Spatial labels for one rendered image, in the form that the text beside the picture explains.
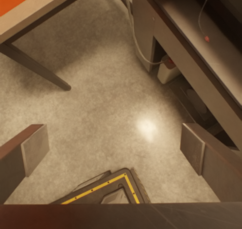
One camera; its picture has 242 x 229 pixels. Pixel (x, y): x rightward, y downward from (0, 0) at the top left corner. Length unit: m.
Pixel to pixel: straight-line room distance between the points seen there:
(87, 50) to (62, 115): 0.51
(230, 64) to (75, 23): 1.23
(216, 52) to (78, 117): 0.97
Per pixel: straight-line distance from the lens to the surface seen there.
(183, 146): 0.17
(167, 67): 1.00
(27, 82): 1.51
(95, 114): 1.24
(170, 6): 0.58
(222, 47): 0.55
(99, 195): 0.98
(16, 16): 0.73
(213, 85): 0.57
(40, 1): 0.72
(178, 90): 1.25
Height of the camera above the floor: 1.19
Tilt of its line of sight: 79 degrees down
